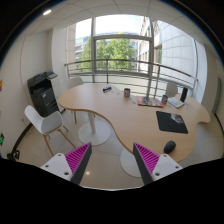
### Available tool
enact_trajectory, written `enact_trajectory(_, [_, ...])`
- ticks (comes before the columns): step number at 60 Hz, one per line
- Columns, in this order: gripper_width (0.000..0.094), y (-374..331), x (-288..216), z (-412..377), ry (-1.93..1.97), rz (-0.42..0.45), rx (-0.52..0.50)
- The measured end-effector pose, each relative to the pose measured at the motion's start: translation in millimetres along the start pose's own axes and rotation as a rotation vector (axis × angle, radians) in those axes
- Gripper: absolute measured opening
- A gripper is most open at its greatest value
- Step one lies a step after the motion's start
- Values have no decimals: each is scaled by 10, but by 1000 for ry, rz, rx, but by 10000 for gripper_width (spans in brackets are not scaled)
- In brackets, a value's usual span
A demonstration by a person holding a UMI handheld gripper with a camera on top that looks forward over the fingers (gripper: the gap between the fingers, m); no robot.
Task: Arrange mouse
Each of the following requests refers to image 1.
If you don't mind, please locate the metal window railing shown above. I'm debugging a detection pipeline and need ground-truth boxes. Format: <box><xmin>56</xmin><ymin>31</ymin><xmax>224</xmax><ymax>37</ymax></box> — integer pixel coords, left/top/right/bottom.
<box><xmin>65</xmin><ymin>59</ymin><xmax>197</xmax><ymax>97</ymax></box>

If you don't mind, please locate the red magazine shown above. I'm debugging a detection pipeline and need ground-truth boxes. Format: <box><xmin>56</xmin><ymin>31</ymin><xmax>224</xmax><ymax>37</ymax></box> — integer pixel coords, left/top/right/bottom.
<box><xmin>137</xmin><ymin>96</ymin><xmax>163</xmax><ymax>107</ymax></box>

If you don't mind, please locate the black upright speaker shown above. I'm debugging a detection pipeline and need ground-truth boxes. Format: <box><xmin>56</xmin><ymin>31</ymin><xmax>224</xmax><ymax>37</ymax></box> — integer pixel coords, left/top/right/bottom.
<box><xmin>180</xmin><ymin>87</ymin><xmax>188</xmax><ymax>102</ymax></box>

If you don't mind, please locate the curved wooden table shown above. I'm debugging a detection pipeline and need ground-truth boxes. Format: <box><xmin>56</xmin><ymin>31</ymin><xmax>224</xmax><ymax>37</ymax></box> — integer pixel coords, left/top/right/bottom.
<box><xmin>59</xmin><ymin>83</ymin><xmax>210</xmax><ymax>177</ymax></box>

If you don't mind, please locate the small dark cup right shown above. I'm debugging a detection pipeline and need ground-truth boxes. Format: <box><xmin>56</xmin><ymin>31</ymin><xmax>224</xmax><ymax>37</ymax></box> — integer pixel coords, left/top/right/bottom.
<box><xmin>161</xmin><ymin>95</ymin><xmax>168</xmax><ymax>104</ymax></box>

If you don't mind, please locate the black office printer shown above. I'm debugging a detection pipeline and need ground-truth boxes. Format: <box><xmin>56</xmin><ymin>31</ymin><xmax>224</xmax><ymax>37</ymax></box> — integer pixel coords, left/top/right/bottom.
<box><xmin>27</xmin><ymin>71</ymin><xmax>62</xmax><ymax>117</ymax></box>

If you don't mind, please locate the white chair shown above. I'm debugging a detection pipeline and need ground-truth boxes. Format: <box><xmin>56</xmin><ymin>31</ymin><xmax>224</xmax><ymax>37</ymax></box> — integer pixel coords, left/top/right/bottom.
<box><xmin>165</xmin><ymin>82</ymin><xmax>178</xmax><ymax>98</ymax></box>
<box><xmin>24</xmin><ymin>105</ymin><xmax>74</xmax><ymax>155</ymax></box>

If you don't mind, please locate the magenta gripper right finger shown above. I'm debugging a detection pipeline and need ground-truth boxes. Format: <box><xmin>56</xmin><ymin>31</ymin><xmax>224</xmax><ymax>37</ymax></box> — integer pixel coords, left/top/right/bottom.
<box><xmin>133</xmin><ymin>143</ymin><xmax>182</xmax><ymax>185</ymax></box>

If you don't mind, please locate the dark mug centre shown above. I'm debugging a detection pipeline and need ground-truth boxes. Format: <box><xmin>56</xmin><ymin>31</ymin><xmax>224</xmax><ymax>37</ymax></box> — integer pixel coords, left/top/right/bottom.
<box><xmin>124</xmin><ymin>88</ymin><xmax>130</xmax><ymax>98</ymax></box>

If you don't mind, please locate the small black box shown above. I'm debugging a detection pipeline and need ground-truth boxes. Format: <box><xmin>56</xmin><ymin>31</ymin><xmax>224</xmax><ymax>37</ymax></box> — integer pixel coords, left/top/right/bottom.
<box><xmin>103</xmin><ymin>86</ymin><xmax>112</xmax><ymax>93</ymax></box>

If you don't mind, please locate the white chair near left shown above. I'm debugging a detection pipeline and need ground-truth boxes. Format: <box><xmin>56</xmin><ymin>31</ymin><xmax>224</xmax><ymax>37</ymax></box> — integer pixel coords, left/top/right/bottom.
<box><xmin>24</xmin><ymin>105</ymin><xmax>74</xmax><ymax>155</ymax></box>

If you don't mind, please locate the white chair far right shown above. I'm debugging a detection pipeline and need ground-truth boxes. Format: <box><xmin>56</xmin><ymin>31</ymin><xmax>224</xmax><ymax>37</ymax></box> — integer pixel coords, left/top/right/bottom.
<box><xmin>165</xmin><ymin>82</ymin><xmax>178</xmax><ymax>98</ymax></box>

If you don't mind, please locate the black mouse pad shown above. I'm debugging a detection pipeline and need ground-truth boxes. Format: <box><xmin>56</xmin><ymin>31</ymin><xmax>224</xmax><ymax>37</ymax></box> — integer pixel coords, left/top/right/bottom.
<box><xmin>156</xmin><ymin>111</ymin><xmax>188</xmax><ymax>134</ymax></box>

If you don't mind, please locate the round ceiling light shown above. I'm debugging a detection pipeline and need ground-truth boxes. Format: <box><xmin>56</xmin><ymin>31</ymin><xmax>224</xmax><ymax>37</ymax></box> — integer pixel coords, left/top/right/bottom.
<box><xmin>43</xmin><ymin>9</ymin><xmax>51</xmax><ymax>16</ymax></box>

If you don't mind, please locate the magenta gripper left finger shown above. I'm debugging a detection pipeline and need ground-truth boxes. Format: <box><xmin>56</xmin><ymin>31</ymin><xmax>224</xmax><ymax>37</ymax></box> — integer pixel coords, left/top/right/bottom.
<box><xmin>42</xmin><ymin>143</ymin><xmax>92</xmax><ymax>185</ymax></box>

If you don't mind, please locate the black computer mouse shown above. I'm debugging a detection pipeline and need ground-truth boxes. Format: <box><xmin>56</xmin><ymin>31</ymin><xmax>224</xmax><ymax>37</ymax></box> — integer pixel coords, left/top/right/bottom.
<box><xmin>164</xmin><ymin>140</ymin><xmax>176</xmax><ymax>154</ymax></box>

